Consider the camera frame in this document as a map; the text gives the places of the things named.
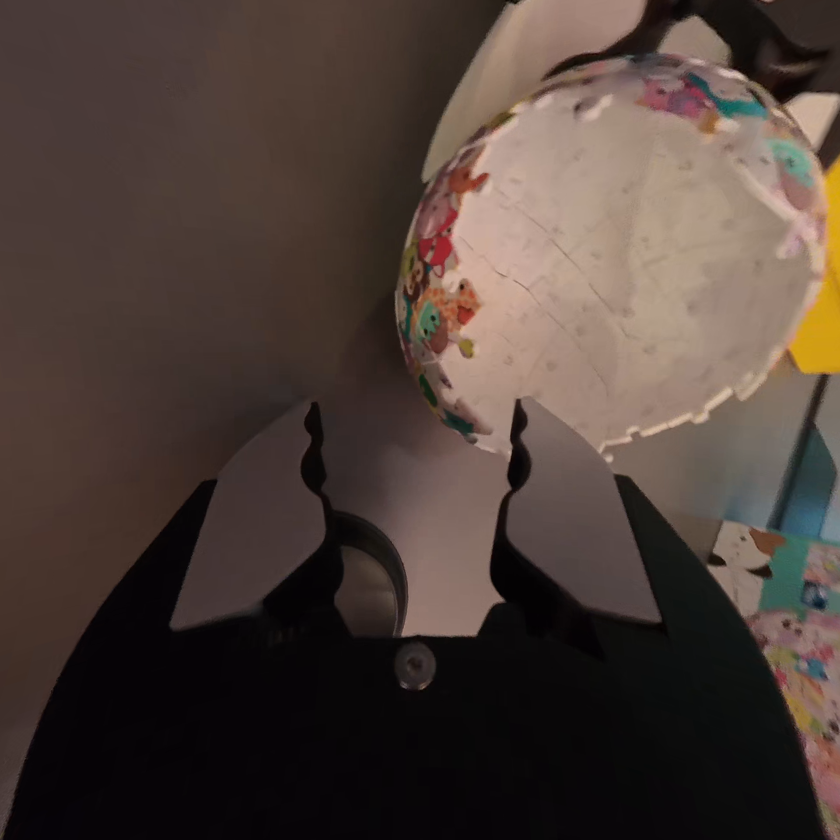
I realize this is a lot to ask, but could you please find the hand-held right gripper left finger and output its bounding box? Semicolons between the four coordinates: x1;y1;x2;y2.
169;400;345;634

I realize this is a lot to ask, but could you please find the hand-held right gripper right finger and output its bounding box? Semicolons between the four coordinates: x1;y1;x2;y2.
490;397;665;657

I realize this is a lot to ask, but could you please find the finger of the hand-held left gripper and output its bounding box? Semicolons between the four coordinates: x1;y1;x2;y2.
784;92;840;166
420;0;657;185

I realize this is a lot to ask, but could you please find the colourful cartoon puzzle ball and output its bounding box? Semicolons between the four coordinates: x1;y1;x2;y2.
394;52;829;455

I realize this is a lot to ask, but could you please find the black round ball stand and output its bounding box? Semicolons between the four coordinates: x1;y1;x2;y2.
330;512;409;636

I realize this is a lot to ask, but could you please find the puzzle ball cardboard box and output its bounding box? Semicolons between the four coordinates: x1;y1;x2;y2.
707;518;840;811

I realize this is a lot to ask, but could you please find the yellow object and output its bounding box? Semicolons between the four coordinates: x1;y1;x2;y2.
789;262;840;376

